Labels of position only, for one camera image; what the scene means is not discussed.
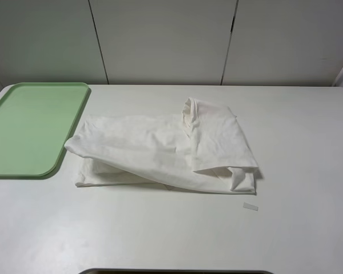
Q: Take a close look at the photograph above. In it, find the white short sleeve t-shirt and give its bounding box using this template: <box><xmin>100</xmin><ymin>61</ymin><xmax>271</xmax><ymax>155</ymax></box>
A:
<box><xmin>65</xmin><ymin>98</ymin><xmax>258</xmax><ymax>194</ymax></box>

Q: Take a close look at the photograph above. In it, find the light green plastic tray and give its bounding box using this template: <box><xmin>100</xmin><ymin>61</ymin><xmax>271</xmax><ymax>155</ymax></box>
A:
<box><xmin>0</xmin><ymin>83</ymin><xmax>90</xmax><ymax>178</ymax></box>

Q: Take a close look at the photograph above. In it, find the clear tape marker near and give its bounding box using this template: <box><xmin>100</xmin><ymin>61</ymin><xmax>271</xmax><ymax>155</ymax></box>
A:
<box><xmin>243</xmin><ymin>202</ymin><xmax>258</xmax><ymax>211</ymax></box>

